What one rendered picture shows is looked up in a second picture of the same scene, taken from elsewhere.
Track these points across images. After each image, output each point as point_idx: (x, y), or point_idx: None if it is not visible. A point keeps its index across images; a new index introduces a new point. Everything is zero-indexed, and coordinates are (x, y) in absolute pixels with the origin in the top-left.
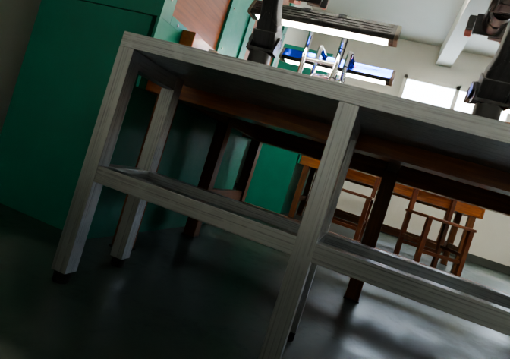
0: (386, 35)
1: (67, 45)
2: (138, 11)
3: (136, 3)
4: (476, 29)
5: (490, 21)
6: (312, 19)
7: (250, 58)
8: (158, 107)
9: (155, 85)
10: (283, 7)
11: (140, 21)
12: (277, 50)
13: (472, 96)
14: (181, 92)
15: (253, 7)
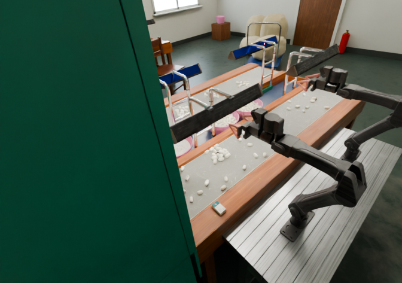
0: (258, 97)
1: None
2: (174, 268)
3: (168, 270)
4: (313, 89)
5: (327, 91)
6: (221, 116)
7: (303, 223)
8: (247, 273)
9: (202, 259)
10: (195, 120)
11: (181, 267)
12: None
13: (351, 149)
14: (220, 243)
15: (177, 137)
